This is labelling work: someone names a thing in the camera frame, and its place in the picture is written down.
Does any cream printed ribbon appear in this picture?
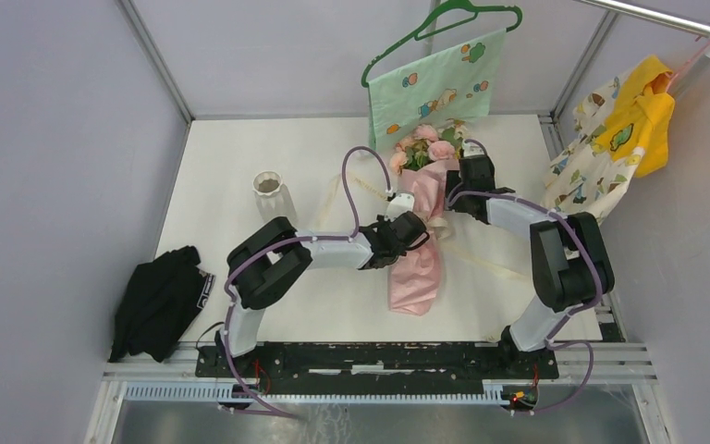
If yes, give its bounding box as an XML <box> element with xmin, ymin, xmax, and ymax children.
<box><xmin>309</xmin><ymin>172</ymin><xmax>533</xmax><ymax>283</ymax></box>

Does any pink paper flower bouquet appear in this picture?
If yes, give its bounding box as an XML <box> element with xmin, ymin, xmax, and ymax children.
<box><xmin>388</xmin><ymin>119</ymin><xmax>468</xmax><ymax>316</ymax></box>

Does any white ribbed ceramic vase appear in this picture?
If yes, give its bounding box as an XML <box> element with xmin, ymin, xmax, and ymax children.
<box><xmin>252</xmin><ymin>171</ymin><xmax>298</xmax><ymax>226</ymax></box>

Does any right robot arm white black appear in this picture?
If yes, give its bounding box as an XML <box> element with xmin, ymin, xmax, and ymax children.
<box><xmin>445</xmin><ymin>154</ymin><xmax>615</xmax><ymax>377</ymax></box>

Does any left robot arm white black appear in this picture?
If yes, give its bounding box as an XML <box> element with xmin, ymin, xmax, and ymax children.
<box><xmin>216</xmin><ymin>212</ymin><xmax>430</xmax><ymax>377</ymax></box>

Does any green cartoon print cloth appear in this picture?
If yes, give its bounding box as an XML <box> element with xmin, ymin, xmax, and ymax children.
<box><xmin>367</xmin><ymin>29</ymin><xmax>508</xmax><ymax>151</ymax></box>

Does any green plastic hanger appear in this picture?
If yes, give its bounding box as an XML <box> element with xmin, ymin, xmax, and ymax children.
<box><xmin>360</xmin><ymin>0</ymin><xmax>523</xmax><ymax>88</ymax></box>

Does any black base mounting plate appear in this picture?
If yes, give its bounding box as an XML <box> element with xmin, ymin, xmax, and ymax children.
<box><xmin>195</xmin><ymin>342</ymin><xmax>559</xmax><ymax>395</ymax></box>

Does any yellow cartoon child shirt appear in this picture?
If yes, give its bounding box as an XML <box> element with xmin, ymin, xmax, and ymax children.
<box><xmin>541</xmin><ymin>54</ymin><xmax>677</xmax><ymax>223</ymax></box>

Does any pink plastic hanger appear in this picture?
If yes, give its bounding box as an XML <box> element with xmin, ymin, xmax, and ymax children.
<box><xmin>666</xmin><ymin>37</ymin><xmax>710</xmax><ymax>94</ymax></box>

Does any black cloth bundle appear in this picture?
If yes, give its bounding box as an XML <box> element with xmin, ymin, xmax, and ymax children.
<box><xmin>108</xmin><ymin>245</ymin><xmax>215</xmax><ymax>363</ymax></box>

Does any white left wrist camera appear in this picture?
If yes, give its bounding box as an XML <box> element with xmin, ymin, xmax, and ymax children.
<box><xmin>385</xmin><ymin>191</ymin><xmax>415</xmax><ymax>220</ymax></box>

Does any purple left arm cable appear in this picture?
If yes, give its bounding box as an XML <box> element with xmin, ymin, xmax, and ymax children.
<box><xmin>220</xmin><ymin>145</ymin><xmax>396</xmax><ymax>420</ymax></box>

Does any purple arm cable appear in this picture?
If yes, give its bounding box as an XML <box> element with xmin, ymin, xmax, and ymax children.
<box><xmin>445</xmin><ymin>138</ymin><xmax>607</xmax><ymax>416</ymax></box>
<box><xmin>220</xmin><ymin>145</ymin><xmax>396</xmax><ymax>420</ymax></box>

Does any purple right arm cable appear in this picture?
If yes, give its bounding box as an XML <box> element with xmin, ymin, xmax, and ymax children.
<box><xmin>445</xmin><ymin>138</ymin><xmax>607</xmax><ymax>416</ymax></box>

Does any white slotted cable duct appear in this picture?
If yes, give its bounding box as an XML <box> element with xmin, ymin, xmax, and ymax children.
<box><xmin>124</xmin><ymin>382</ymin><xmax>508</xmax><ymax>407</ymax></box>

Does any metal clothes rail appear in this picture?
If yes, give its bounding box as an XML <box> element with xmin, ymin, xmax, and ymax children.
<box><xmin>577</xmin><ymin>0</ymin><xmax>710</xmax><ymax>58</ymax></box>

